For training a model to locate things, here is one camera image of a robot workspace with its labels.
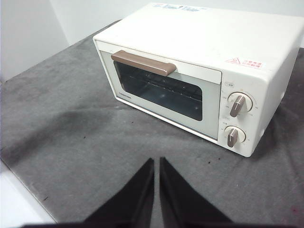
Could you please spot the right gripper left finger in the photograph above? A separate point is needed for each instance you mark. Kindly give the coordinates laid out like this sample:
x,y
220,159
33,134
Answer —
x,y
133,202

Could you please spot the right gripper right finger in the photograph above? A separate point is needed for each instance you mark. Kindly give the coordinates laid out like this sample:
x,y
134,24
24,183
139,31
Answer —
x,y
180,202

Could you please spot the oven timer knob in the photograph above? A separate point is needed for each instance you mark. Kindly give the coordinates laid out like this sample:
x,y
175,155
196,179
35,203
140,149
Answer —
x,y
234,137

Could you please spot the oven temperature knob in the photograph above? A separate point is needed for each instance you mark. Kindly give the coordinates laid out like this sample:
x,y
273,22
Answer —
x,y
238,105

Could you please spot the white Toshiba toaster oven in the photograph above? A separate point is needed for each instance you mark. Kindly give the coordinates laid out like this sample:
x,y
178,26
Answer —
x,y
213,35

